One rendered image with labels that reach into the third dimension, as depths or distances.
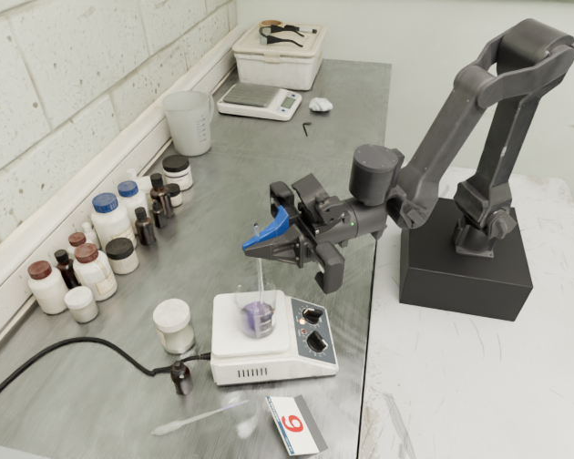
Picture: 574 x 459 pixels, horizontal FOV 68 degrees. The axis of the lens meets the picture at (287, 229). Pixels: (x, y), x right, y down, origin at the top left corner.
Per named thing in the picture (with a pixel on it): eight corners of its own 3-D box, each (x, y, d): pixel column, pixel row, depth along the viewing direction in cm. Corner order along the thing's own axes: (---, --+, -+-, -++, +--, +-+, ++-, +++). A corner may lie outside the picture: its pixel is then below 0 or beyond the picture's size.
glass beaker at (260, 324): (270, 307, 71) (269, 270, 66) (283, 337, 67) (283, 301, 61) (229, 319, 69) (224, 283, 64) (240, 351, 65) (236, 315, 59)
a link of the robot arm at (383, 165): (398, 194, 68) (415, 128, 60) (428, 228, 63) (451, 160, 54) (333, 211, 65) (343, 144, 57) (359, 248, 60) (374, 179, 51)
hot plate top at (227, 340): (283, 292, 74) (283, 289, 74) (291, 351, 65) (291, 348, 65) (214, 297, 73) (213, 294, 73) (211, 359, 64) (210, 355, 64)
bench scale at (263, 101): (289, 123, 141) (289, 109, 137) (215, 114, 146) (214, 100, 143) (302, 100, 154) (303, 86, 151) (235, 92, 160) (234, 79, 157)
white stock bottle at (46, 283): (79, 299, 83) (61, 262, 77) (55, 319, 80) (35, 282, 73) (59, 289, 85) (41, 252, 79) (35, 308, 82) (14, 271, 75)
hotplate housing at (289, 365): (324, 315, 80) (327, 286, 75) (337, 378, 70) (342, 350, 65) (205, 324, 79) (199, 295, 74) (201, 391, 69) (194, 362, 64)
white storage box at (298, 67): (327, 59, 186) (329, 24, 176) (312, 94, 158) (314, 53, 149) (258, 55, 191) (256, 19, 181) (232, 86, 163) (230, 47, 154)
